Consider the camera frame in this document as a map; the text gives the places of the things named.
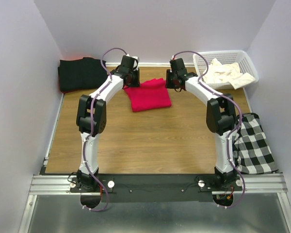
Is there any pink red t-shirt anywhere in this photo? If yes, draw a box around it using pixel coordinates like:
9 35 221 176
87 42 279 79
124 78 172 112

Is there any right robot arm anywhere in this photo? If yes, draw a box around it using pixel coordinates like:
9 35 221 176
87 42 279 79
166 58 243 192

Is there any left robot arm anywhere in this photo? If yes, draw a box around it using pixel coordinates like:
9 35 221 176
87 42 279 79
76 54 140 192

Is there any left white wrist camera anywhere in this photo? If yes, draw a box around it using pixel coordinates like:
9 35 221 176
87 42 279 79
132 56 139 70

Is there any white baseboard strip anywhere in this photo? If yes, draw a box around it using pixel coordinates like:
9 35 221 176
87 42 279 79
106 62 194 67

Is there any folded black t-shirt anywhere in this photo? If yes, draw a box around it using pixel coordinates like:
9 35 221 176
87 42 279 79
58 57 108 93

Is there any black white checkered cloth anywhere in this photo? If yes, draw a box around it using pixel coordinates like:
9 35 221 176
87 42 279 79
232 113 278 175

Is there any white crumpled t-shirt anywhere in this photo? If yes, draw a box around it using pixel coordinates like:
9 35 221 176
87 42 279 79
202 58 256 90

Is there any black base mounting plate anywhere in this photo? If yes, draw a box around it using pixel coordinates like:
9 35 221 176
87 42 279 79
70 173 241 203

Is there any white plastic laundry basket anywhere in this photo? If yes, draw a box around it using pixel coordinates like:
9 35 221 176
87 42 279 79
193 50 259 90

